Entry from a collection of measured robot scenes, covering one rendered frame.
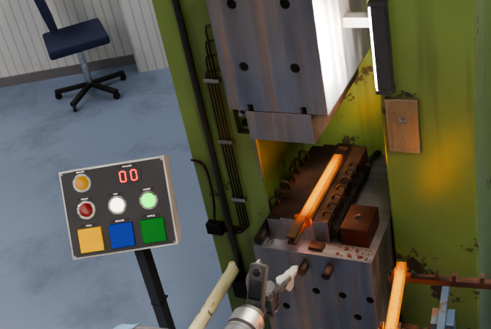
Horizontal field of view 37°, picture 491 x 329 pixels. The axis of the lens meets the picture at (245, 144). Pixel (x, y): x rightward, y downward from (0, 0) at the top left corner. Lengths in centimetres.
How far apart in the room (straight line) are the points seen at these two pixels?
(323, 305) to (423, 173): 53
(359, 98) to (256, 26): 68
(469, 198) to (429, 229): 18
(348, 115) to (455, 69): 66
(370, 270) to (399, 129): 42
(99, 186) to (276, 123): 62
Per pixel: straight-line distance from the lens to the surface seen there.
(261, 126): 206
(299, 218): 219
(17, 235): 439
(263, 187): 239
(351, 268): 219
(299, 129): 202
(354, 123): 254
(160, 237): 229
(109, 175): 231
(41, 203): 460
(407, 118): 204
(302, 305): 238
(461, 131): 205
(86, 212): 233
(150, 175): 228
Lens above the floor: 233
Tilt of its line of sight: 31 degrees down
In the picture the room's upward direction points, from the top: 12 degrees counter-clockwise
